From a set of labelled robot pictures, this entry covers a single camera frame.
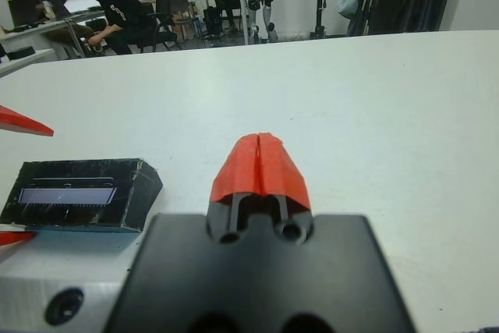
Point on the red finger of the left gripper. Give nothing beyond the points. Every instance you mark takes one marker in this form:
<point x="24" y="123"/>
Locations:
<point x="19" y="122"/>
<point x="11" y="237"/>

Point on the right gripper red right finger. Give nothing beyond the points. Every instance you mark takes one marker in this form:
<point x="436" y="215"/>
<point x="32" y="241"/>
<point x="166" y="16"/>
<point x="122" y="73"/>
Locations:
<point x="280" y="169"/>

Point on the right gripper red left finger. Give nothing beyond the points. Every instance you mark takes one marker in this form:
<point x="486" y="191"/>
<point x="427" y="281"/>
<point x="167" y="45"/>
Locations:
<point x="238" y="169"/>

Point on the black box lid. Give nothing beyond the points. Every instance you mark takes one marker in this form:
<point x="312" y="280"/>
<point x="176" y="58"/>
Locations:
<point x="78" y="192"/>

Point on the short white desk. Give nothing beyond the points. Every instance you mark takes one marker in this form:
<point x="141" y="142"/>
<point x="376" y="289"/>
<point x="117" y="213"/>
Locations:
<point x="35" y="30"/>

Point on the black laptop on desk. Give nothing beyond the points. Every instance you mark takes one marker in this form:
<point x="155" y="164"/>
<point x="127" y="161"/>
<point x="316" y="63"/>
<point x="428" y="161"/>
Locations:
<point x="23" y="11"/>

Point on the person in black shirt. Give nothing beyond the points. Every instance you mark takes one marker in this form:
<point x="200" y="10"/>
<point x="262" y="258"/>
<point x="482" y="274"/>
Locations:
<point x="117" y="13"/>

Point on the black bag under desk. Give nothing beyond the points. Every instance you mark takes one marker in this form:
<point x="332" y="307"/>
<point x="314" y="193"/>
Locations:
<point x="212" y="21"/>

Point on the black chair under desk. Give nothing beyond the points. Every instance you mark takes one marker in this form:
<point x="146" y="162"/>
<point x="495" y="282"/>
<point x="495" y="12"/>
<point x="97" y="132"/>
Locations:
<point x="230" y="13"/>

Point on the black office armchair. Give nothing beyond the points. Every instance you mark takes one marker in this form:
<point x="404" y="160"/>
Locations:
<point x="165" y="17"/>

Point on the grey plastic bag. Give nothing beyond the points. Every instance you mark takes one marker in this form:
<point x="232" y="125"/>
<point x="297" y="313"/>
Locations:
<point x="347" y="5"/>

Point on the folded metal cart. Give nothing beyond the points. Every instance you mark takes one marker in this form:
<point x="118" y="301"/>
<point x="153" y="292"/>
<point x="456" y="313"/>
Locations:
<point x="364" y="9"/>

